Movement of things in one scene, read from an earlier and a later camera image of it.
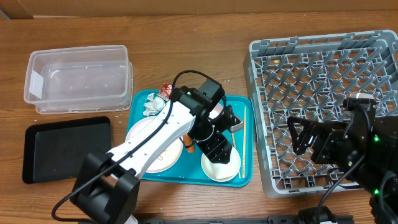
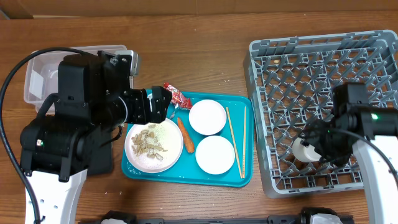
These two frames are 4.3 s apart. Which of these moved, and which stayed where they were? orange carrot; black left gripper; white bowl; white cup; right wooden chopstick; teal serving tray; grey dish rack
Moved: white cup; black left gripper; white bowl
Stayed: right wooden chopstick; teal serving tray; orange carrot; grey dish rack
